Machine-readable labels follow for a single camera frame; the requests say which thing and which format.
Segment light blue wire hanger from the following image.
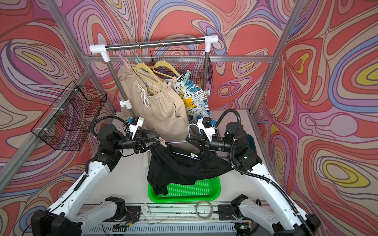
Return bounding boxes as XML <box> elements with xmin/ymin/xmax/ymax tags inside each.
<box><xmin>165</xmin><ymin>124</ymin><xmax>202</xmax><ymax>160</ymax></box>

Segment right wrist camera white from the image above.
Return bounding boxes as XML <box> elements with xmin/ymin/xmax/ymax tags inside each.
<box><xmin>197</xmin><ymin>117</ymin><xmax>216</xmax><ymax>142</ymax></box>

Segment green clothespin near rack top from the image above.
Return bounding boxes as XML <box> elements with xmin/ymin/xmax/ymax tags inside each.
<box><xmin>135</xmin><ymin>54</ymin><xmax>144</xmax><ymax>64</ymax></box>

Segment pink clothespin on beige shorts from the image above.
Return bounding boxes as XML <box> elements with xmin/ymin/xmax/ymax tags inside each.
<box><xmin>164</xmin><ymin>78</ymin><xmax>176</xmax><ymax>91</ymax></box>

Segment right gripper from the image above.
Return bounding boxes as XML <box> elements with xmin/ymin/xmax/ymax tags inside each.
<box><xmin>186</xmin><ymin>132</ymin><xmax>235</xmax><ymax>157</ymax></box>

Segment black wire basket wall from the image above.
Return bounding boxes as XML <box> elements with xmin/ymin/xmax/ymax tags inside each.
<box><xmin>31</xmin><ymin>81</ymin><xmax>107</xmax><ymax>151</ymax></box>
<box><xmin>150</xmin><ymin>49</ymin><xmax>213</xmax><ymax>87</ymax></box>

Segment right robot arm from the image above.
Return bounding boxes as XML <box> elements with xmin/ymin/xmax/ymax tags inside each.
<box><xmin>186</xmin><ymin>109</ymin><xmax>321</xmax><ymax>236</ymax></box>

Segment clear tape roll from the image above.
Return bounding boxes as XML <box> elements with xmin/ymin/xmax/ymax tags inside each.
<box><xmin>195</xmin><ymin>201</ymin><xmax>214</xmax><ymax>221</ymax></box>

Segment yellow hanger behind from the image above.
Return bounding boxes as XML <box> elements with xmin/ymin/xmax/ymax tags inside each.
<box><xmin>132</xmin><ymin>63</ymin><xmax>163</xmax><ymax>85</ymax></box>

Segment green clothespin on printed shorts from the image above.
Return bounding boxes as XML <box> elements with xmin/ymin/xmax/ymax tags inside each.
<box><xmin>183</xmin><ymin>70</ymin><xmax>191</xmax><ymax>85</ymax></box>

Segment printed white blue yellow shorts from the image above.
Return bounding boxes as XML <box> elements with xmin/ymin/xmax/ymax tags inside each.
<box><xmin>172</xmin><ymin>77</ymin><xmax>211</xmax><ymax>124</ymax></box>

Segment yellow hanger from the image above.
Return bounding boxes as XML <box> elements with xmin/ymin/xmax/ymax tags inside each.
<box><xmin>149</xmin><ymin>58</ymin><xmax>181</xmax><ymax>79</ymax></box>
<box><xmin>132</xmin><ymin>63</ymin><xmax>163</xmax><ymax>85</ymax></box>

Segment black wire basket back wall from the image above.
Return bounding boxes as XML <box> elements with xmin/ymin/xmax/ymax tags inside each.
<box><xmin>150</xmin><ymin>49</ymin><xmax>213</xmax><ymax>87</ymax></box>

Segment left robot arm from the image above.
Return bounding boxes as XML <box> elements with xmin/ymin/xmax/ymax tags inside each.
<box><xmin>30</xmin><ymin>116</ymin><xmax>160</xmax><ymax>236</ymax></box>

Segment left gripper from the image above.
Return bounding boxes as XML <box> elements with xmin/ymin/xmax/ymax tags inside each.
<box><xmin>112</xmin><ymin>131</ymin><xmax>159</xmax><ymax>157</ymax></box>

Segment clothes rack with steel bar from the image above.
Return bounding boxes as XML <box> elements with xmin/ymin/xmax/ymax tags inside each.
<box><xmin>89</xmin><ymin>35</ymin><xmax>219</xmax><ymax>116</ymax></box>

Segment yellow hanger front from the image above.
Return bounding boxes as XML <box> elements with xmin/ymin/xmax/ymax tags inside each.
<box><xmin>149</xmin><ymin>58</ymin><xmax>181</xmax><ymax>79</ymax></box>

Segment black wire basket left wall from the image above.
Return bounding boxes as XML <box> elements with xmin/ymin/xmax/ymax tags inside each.
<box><xmin>31</xmin><ymin>81</ymin><xmax>107</xmax><ymax>151</ymax></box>

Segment green plastic basket tray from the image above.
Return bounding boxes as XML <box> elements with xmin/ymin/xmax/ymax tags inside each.
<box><xmin>148</xmin><ymin>177</ymin><xmax>221</xmax><ymax>204</ymax></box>

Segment beige shorts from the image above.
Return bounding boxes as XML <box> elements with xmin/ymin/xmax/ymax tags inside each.
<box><xmin>117</xmin><ymin>65</ymin><xmax>190</xmax><ymax>142</ymax></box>

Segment dark teal clothespin bin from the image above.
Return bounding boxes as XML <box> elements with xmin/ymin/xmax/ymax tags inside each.
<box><xmin>246</xmin><ymin>134</ymin><xmax>257</xmax><ymax>153</ymax></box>

